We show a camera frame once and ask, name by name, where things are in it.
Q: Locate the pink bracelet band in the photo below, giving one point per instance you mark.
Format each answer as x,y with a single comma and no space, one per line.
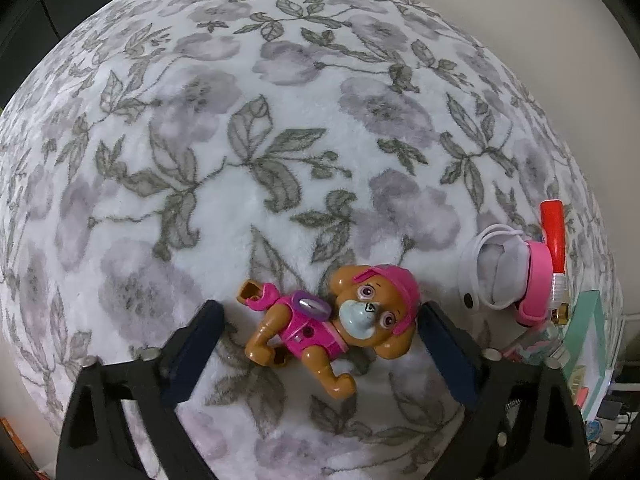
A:
532,308

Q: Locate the floral white blanket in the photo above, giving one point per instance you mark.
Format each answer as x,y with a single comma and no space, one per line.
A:
166,151

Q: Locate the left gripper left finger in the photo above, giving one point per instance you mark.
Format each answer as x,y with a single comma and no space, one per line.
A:
175,369

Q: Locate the red white glue bottle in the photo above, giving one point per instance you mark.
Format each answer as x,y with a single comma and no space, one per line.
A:
553,228

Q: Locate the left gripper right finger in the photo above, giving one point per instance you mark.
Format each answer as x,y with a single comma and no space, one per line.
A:
463,365

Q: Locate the pink brown puppy figure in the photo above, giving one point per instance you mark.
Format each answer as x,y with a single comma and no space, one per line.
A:
373,307

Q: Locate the teal cardboard box lid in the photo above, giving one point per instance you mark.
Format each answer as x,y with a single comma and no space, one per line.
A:
591,341

